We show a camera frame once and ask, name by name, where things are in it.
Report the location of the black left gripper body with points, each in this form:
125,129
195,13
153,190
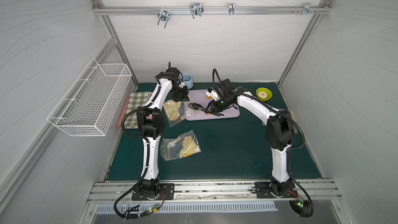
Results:
181,94

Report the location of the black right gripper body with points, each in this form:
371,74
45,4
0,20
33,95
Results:
218,104

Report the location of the clear zip bag underneath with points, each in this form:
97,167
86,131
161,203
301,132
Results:
176,112

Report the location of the lavender plastic tray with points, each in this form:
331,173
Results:
199,97

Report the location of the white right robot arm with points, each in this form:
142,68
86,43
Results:
282,132

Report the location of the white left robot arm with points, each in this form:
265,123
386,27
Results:
152,125

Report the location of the clear zip bag with duck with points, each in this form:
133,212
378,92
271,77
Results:
184,145

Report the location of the light blue ceramic mug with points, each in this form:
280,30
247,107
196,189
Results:
188,80

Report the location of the green plastic bowl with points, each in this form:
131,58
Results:
268,92

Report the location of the pink tray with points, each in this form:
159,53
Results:
123,111

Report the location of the metal hook clamp left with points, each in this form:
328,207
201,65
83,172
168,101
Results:
163,16

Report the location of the metal hook clamp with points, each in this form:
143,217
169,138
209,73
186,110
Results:
196,9
163,16
307,10

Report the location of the metal hook small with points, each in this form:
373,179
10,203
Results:
231,9

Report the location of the metal hook clamp middle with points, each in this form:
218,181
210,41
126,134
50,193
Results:
196,9

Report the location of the metal hook clamp right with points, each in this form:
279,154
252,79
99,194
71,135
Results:
307,10

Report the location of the white vent strip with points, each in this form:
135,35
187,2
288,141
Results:
194,207

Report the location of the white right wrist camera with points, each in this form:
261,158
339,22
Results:
213,93

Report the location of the white wire basket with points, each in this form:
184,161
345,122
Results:
89,105

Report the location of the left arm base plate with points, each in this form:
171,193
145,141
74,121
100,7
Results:
164,191

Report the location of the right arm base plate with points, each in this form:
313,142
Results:
264,189

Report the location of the aluminium top rail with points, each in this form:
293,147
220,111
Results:
208,10

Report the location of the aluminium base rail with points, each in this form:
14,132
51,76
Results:
213,190

